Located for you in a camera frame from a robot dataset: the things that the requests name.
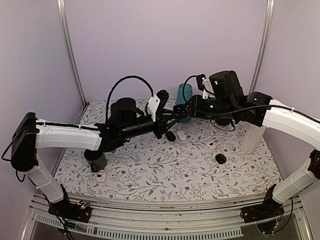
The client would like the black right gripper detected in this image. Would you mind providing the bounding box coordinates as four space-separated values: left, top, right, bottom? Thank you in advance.
181 94 236 120

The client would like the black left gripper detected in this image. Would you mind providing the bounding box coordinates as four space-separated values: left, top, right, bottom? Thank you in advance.
121 109 182 141

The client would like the black gold-trimmed earbud charging case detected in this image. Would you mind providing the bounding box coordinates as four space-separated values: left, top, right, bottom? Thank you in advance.
173 104 189 118

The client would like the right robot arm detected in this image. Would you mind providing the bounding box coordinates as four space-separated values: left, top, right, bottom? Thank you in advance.
186 70 320 218

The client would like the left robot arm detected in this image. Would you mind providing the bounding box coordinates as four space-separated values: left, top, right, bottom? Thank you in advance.
6 90 188 217

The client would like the black oval earbud case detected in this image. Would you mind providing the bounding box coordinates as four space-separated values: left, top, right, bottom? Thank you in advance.
165 131 176 142

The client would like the white oval earbud case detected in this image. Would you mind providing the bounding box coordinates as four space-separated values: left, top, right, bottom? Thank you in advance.
176 130 187 141

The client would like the small black round case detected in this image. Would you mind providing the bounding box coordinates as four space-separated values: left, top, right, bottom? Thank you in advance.
215 153 227 165

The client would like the white square earbud case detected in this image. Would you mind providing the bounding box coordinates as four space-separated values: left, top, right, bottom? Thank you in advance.
96 172 107 183

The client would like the teal cylindrical vase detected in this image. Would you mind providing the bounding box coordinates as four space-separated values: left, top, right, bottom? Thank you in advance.
176 83 194 123

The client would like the floral patterned table mat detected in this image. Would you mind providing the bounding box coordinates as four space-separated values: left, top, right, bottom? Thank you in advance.
52 99 285 202

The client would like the white ribbed vase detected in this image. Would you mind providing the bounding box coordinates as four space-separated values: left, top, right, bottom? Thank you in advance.
241 124 266 154

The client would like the dark grey mug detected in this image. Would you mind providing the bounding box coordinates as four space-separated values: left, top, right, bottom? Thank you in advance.
84 149 107 173

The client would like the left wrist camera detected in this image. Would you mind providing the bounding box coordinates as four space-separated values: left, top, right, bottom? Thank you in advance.
146 89 169 122

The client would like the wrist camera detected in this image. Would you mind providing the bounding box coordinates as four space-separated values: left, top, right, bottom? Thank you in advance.
146 89 169 122
196 74 215 100

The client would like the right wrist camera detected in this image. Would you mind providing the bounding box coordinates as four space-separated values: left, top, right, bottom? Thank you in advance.
196 74 215 100

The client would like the front aluminium rail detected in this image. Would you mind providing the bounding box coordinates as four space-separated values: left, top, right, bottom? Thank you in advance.
23 192 313 240

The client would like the right rear aluminium frame post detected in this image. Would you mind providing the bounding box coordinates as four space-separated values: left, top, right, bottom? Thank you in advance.
248 0 275 93

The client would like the aluminium frame post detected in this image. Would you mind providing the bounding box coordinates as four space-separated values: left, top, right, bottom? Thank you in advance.
248 0 275 93
56 0 88 106

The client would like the left rear aluminium frame post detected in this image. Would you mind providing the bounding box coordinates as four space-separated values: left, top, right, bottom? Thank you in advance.
56 0 88 106

